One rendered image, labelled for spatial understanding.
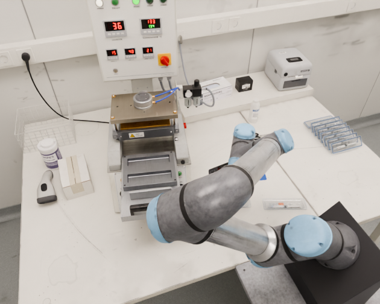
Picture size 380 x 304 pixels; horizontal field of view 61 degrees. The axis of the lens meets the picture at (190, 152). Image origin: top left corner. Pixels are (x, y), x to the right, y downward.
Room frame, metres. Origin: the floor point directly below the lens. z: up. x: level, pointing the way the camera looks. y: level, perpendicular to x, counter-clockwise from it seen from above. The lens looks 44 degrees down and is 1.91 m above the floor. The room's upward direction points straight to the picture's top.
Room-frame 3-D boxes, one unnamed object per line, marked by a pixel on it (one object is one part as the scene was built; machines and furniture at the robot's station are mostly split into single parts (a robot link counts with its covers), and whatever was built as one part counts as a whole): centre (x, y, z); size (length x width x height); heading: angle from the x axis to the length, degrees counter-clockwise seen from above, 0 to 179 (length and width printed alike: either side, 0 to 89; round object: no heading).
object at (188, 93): (1.27, -0.01, 1.05); 0.15 x 0.05 x 0.15; 98
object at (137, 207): (0.67, 0.13, 0.99); 0.15 x 0.02 x 0.04; 98
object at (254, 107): (1.44, -0.36, 0.82); 0.05 x 0.05 x 0.14
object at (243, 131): (0.85, -0.19, 1.14); 0.09 x 0.08 x 0.11; 167
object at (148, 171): (0.85, 0.16, 0.98); 0.20 x 0.17 x 0.03; 98
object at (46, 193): (0.94, 0.65, 0.79); 0.20 x 0.08 x 0.08; 19
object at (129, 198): (0.80, 0.15, 0.97); 0.30 x 0.22 x 0.08; 8
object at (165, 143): (1.14, 0.20, 0.93); 0.46 x 0.35 x 0.01; 8
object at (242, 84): (1.70, -0.33, 0.83); 0.09 x 0.06 x 0.07; 108
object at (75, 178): (0.99, 0.53, 0.80); 0.19 x 0.13 x 0.09; 19
